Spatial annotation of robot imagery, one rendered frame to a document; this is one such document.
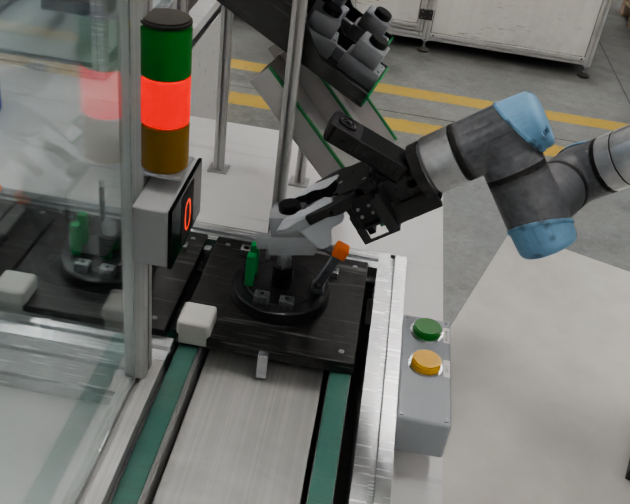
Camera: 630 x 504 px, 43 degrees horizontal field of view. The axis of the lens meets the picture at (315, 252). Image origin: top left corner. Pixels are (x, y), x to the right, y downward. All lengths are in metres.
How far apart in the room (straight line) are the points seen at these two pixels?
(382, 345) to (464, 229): 2.20
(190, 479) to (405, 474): 0.29
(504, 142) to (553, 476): 0.46
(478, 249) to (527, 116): 2.24
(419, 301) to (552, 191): 0.45
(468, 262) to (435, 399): 2.07
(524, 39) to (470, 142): 4.18
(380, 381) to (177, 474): 0.29
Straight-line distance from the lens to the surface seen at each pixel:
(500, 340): 1.34
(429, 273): 1.44
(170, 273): 1.18
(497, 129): 0.97
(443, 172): 0.98
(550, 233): 0.98
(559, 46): 5.18
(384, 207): 1.01
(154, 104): 0.80
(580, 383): 1.31
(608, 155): 1.06
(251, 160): 1.71
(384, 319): 1.16
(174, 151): 0.82
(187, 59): 0.79
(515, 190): 0.97
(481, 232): 3.30
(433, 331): 1.13
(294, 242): 1.07
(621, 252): 3.46
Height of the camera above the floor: 1.67
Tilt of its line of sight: 34 degrees down
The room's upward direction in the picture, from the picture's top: 8 degrees clockwise
